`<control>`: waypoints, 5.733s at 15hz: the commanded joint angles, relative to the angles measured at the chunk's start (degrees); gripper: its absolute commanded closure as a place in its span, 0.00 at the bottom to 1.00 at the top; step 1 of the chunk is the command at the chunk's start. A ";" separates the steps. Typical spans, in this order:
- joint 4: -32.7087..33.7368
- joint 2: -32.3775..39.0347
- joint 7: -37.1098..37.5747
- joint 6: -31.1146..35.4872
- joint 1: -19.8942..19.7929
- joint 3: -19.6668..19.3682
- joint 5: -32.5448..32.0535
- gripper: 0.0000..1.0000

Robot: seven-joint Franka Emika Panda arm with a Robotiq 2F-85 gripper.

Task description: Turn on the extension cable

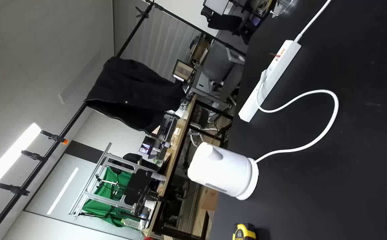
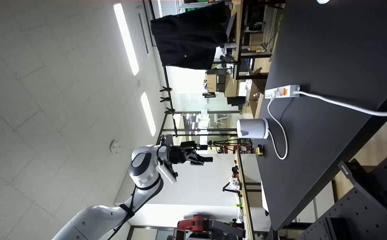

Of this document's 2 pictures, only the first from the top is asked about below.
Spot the white power strip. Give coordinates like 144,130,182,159
238,39,303,123

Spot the wooden workbench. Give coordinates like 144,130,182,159
142,95,199,239

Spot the grey cylindrical cup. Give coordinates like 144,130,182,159
187,142,260,203

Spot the grey machine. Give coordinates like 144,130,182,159
192,42,247,98

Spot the black hanging cloth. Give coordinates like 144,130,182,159
84,56,187,134

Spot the metal rack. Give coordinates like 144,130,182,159
68,143,168,231

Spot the yellow tape measure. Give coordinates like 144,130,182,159
231,223,258,240

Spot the black clamp with orange tip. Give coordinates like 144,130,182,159
40,130,71,147

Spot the short ceiling light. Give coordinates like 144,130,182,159
46,167,80,216

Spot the long ceiling light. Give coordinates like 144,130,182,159
0,122,43,204

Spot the white kettle cable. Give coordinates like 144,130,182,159
254,68,341,164

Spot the white power strip cable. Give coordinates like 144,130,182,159
294,0,333,44

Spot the black pole frame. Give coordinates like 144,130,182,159
0,0,248,240

